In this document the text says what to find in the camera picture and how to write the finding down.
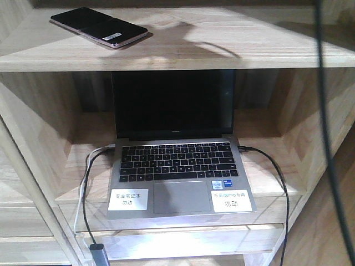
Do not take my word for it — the black smartphone pink edge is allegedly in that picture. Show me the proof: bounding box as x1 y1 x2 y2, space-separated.
50 7 148 49

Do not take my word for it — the silver laptop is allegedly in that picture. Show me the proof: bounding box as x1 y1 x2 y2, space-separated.
108 69 256 219

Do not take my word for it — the wooden shelf unit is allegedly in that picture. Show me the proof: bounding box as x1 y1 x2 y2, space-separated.
1 1 354 265

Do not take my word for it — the grey usb hub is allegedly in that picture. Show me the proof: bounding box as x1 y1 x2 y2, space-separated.
89 243 110 266

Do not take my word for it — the black laptop cable left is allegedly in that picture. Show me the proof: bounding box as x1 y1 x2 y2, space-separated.
82 149 115 246

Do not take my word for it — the black laptop cable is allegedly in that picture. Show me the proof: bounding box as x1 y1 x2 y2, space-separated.
237 145 291 266
82 149 115 246

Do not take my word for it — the white laptop cable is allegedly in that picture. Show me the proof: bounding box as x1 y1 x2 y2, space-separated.
73 144 116 235

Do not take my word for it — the black laptop cable right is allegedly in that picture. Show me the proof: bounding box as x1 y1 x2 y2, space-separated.
237 145 291 266

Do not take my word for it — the black camera cable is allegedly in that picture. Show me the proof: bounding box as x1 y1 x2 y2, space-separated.
315 0 355 266

